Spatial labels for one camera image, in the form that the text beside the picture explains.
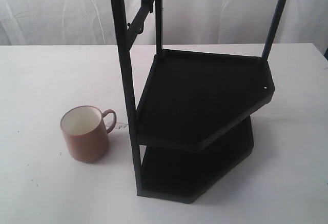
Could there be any black two-tier shelf rack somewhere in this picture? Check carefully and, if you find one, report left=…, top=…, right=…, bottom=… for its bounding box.
left=111, top=0, right=286, bottom=203

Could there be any pink ceramic mug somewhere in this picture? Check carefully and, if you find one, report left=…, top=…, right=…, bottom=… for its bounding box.
left=60, top=105, right=117, bottom=163

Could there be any white backdrop curtain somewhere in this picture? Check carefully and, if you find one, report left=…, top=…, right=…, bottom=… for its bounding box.
left=1, top=0, right=327, bottom=51

